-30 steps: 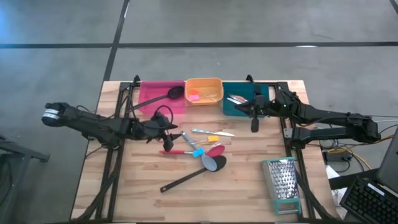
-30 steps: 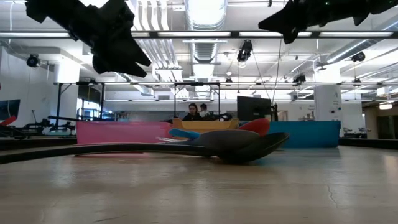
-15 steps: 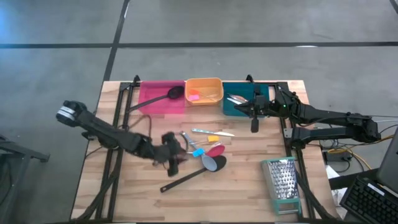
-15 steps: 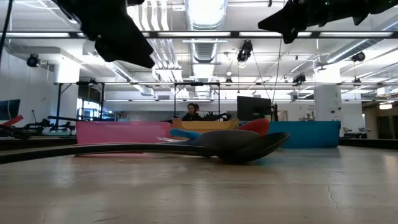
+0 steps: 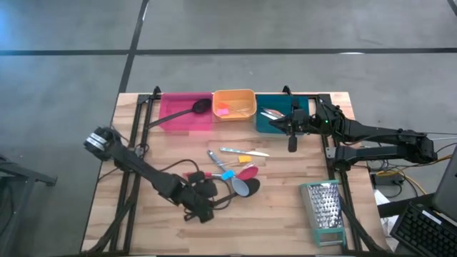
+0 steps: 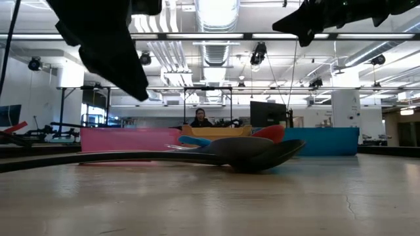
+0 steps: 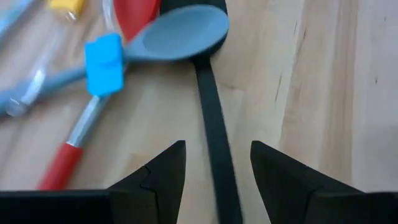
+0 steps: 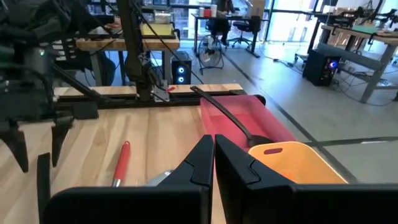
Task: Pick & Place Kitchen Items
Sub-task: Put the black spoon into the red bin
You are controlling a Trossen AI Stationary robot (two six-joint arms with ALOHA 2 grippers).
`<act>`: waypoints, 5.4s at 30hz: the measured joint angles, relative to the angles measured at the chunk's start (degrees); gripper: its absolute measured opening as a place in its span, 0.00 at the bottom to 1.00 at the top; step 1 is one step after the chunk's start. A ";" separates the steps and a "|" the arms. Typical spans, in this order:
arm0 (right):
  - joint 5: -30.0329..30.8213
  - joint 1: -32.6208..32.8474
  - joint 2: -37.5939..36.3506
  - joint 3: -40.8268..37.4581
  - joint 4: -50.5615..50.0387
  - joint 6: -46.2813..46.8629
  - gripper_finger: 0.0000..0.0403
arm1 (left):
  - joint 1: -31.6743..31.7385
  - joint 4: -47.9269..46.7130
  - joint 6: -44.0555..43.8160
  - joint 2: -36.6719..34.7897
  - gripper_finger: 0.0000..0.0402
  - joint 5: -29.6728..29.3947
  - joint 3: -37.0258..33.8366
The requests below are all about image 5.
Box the orange plastic bin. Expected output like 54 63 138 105
213 89 258 121

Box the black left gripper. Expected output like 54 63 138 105
178 171 219 224

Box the red silicone spoon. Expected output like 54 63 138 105
184 166 259 181

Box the black slotted spoon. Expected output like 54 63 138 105
146 99 212 129

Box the pink plastic bin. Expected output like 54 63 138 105
158 91 214 132

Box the yellow cable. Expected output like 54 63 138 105
376 155 454 196

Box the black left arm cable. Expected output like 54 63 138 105
159 158 235 211

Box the black side desk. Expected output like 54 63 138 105
377 192 437 219

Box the black metal stand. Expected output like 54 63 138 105
0 156 58 257

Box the black power strip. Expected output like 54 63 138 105
371 173 396 186

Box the metal box grater teal trim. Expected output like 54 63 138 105
298 179 348 248

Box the grey spoon blue handle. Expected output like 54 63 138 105
206 149 250 198

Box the pink handled knife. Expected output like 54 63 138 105
262 106 286 118

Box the yellow mini spatula clear handle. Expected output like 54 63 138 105
228 155 253 167

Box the grey laptop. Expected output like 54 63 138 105
431 146 457 222

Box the black computer keyboard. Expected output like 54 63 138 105
389 201 457 257

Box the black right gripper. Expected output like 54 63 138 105
268 96 318 153

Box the black cable bundle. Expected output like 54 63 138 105
367 158 392 172

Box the teal plastic bin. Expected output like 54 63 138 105
255 94 311 136

